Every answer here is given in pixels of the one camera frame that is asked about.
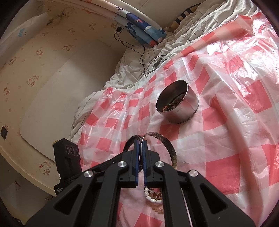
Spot white bead bracelet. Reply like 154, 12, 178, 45
143, 188, 164, 204

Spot silver metal bangle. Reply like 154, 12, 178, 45
139, 132, 177, 170

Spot black leather braided bracelet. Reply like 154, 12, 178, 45
122, 135, 143, 166

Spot white headboard panel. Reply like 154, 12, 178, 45
20, 40, 122, 161

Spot red white checkered plastic sheet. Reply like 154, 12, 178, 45
72, 12, 278, 226

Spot round silver metal tin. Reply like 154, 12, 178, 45
156, 80, 199, 124

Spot round grey charger puck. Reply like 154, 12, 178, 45
152, 58, 162, 71

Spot white grid bedsheet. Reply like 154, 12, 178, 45
68, 1, 260, 141

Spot striped pillow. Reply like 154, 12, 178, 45
164, 3, 201, 33

